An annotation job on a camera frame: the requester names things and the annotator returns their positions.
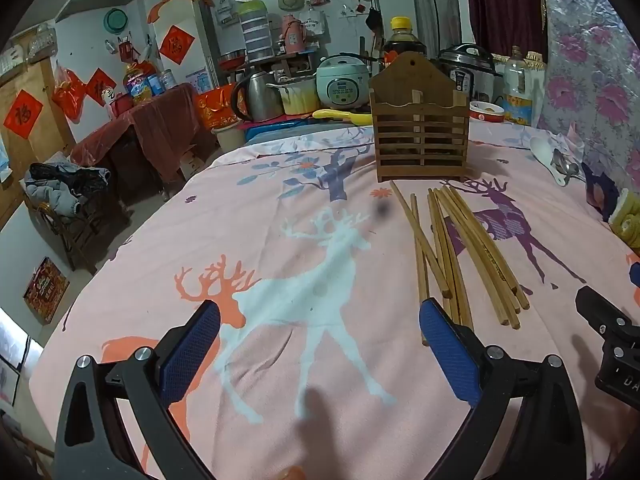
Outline pink deer print tablecloth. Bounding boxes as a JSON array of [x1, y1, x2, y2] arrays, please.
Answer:
[[30, 122, 640, 480]]

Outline red printed box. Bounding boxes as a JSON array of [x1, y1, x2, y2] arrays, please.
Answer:
[[22, 256, 71, 324]]

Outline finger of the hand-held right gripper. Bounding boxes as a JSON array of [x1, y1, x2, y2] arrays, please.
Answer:
[[575, 286, 633, 336]]

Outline white refrigerator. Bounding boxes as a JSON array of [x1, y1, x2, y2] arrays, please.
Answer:
[[147, 0, 221, 93]]

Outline stacked food carrier green lid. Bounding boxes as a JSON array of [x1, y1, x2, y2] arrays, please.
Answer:
[[237, 0, 275, 63]]

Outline pile of wooden chopsticks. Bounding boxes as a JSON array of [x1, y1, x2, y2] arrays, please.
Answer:
[[389, 180, 531, 348]]

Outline dark sauce bottle yellow cap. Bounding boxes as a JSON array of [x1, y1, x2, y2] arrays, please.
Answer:
[[382, 16, 428, 68]]

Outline wooden utensil holder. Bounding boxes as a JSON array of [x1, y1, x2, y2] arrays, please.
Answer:
[[368, 52, 471, 183]]

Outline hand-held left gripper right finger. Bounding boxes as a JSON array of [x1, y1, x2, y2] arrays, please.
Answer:
[[419, 298, 587, 480]]

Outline dark red curtain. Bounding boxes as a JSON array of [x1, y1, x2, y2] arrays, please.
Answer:
[[457, 0, 548, 58]]

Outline red paper square on door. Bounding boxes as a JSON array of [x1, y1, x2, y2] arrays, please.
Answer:
[[4, 89, 45, 141]]

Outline blue tins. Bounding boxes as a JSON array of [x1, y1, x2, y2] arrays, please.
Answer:
[[147, 69, 178, 96]]

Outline yellow plastic scoop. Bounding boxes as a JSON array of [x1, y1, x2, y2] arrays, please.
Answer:
[[312, 108, 373, 126]]

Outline yellow-green plush cloth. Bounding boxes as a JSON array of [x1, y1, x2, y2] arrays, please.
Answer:
[[607, 187, 640, 256]]

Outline wooden door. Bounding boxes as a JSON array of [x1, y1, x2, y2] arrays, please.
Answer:
[[0, 55, 76, 231]]

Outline white rice cooker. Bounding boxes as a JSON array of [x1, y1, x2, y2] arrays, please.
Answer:
[[316, 55, 373, 111]]

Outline stainless steel kettle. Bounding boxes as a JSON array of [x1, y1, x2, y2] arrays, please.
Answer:
[[231, 69, 283, 122]]

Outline white bucket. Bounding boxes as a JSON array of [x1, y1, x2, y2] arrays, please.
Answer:
[[212, 120, 246, 151]]

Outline cooking oil jug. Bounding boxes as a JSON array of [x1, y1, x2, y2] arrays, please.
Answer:
[[124, 62, 153, 106]]

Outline green plate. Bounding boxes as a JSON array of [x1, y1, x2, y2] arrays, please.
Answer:
[[103, 8, 128, 35]]

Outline purple cloth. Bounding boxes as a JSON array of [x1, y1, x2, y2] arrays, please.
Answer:
[[580, 162, 621, 221]]

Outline red paper square on refrigerator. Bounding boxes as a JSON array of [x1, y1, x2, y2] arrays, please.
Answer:
[[159, 25, 196, 65]]

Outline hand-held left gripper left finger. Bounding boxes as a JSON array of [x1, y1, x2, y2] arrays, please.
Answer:
[[54, 299, 223, 480]]

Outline black pressure cooker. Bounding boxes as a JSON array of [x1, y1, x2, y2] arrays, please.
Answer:
[[437, 42, 501, 106]]

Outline red and white bowl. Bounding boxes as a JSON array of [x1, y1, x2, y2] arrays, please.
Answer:
[[469, 101, 506, 123]]

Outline pink thermos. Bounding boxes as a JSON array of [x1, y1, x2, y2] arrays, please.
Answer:
[[280, 14, 307, 53]]

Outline white rice spoon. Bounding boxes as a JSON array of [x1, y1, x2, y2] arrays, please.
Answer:
[[530, 136, 571, 186]]

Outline red wall decorations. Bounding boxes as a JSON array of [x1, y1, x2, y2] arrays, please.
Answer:
[[52, 62, 118, 123]]

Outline pile of grey clothes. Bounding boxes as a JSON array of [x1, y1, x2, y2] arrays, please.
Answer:
[[22, 160, 111, 216]]

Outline metal spoon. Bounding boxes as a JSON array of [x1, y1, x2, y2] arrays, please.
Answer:
[[550, 149, 583, 181]]

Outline floral pink cloth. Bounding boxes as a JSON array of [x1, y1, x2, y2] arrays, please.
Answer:
[[537, 0, 640, 221]]

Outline clear oil bottle yellow label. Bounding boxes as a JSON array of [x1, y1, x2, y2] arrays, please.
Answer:
[[502, 46, 533, 126]]

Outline red printed bag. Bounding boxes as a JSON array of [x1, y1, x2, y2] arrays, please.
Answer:
[[195, 85, 246, 131]]

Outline pale yellow pot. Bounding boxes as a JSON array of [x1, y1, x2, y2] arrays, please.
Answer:
[[267, 77, 321, 116]]

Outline red cloth covered table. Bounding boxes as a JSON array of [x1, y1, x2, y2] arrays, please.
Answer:
[[70, 82, 201, 181]]

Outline wooden chair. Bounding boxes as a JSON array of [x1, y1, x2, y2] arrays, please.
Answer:
[[25, 195, 131, 273]]

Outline clear bottle yellow cap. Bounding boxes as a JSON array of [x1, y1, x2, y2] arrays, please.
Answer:
[[525, 51, 547, 128]]

